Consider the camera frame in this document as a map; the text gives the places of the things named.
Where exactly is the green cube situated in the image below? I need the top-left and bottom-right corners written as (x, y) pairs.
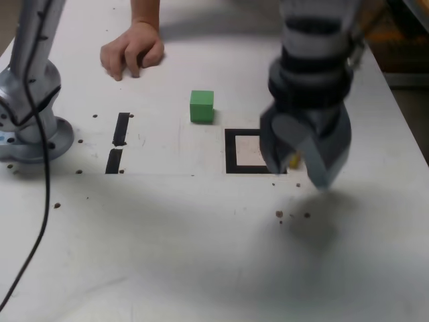
top-left (189, 90), bottom-right (215, 124)

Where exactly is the black tape strip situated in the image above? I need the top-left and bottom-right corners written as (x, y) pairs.
top-left (105, 112), bottom-right (131, 174)

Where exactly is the grey metal rail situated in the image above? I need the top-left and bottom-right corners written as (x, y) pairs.
top-left (383, 72), bottom-right (429, 89)

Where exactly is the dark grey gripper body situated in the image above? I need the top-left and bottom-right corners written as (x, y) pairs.
top-left (261, 102), bottom-right (345, 135)

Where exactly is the person's right hand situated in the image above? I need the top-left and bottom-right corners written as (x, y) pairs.
top-left (100, 20), bottom-right (165, 82)

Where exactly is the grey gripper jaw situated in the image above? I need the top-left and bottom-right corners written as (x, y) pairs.
top-left (271, 102), bottom-right (353, 192)

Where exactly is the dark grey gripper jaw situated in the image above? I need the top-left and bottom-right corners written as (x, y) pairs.
top-left (260, 113), bottom-right (296, 175)

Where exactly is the brown cardboard box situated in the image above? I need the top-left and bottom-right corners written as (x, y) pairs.
top-left (363, 0), bottom-right (429, 73)

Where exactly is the black tape square outline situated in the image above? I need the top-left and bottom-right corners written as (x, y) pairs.
top-left (224, 128), bottom-right (289, 174)

